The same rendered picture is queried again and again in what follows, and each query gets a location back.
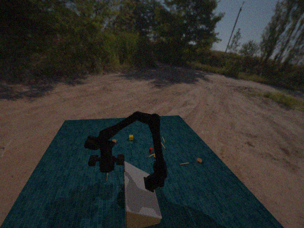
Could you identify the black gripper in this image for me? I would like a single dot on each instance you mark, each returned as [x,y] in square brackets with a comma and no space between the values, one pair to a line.
[94,158]

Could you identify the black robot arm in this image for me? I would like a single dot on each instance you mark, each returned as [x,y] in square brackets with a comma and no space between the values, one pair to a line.
[154,180]

